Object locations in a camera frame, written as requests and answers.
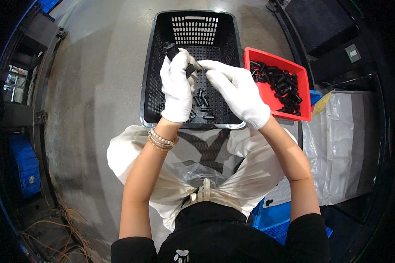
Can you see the small black plastic clip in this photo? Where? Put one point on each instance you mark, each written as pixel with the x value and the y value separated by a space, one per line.
pixel 190 70

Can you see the blue plastic crate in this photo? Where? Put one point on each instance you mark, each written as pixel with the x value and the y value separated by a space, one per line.
pixel 276 220
pixel 24 164

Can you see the person's right hand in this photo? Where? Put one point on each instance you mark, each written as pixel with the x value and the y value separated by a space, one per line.
pixel 240 95

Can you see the white plastic sheet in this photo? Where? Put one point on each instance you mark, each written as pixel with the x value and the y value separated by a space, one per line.
pixel 339 148

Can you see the black plastic connector part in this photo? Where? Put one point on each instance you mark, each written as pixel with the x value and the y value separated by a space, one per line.
pixel 171 51

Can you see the black machine housing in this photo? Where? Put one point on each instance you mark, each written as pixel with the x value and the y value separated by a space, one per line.
pixel 319 26

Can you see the heap of black plastic parts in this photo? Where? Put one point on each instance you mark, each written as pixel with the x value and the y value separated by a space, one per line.
pixel 281 87

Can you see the grey switch plate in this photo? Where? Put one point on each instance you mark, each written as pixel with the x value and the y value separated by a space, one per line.
pixel 353 53

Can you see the red plastic bin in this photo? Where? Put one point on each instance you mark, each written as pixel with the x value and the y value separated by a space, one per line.
pixel 266 98

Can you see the black machine frame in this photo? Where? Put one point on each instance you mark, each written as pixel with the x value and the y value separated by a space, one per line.
pixel 26 65

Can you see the person's left fingers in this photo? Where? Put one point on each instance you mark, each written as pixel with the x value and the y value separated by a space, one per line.
pixel 182 59

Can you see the clear plastic bag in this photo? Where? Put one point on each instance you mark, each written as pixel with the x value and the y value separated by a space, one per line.
pixel 197 174

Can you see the yellow plastic piece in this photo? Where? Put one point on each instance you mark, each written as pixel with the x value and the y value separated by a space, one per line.
pixel 322 103

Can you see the loose black parts group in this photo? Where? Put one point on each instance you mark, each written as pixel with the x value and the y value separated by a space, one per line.
pixel 204 102

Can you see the person's left hand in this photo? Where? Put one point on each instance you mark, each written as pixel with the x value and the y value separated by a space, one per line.
pixel 176 92

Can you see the black perforated plastic crate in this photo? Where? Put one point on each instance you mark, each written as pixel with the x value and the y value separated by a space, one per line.
pixel 154 75

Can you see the person's body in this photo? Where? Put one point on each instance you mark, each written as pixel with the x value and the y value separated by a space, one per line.
pixel 214 236

